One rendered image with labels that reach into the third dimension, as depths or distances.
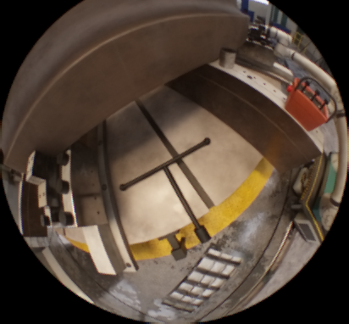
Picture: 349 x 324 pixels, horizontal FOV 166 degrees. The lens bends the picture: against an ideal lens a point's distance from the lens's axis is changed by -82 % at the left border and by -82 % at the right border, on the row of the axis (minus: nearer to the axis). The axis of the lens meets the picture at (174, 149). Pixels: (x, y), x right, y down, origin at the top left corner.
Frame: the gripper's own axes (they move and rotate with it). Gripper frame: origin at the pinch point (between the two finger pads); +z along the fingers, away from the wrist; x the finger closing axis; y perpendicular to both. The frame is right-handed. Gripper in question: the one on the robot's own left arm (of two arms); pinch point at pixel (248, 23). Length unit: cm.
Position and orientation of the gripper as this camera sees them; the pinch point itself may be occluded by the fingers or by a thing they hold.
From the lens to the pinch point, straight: 112.7
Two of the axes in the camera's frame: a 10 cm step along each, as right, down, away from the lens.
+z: -8.0, -5.0, 3.3
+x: -5.8, 7.8, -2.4
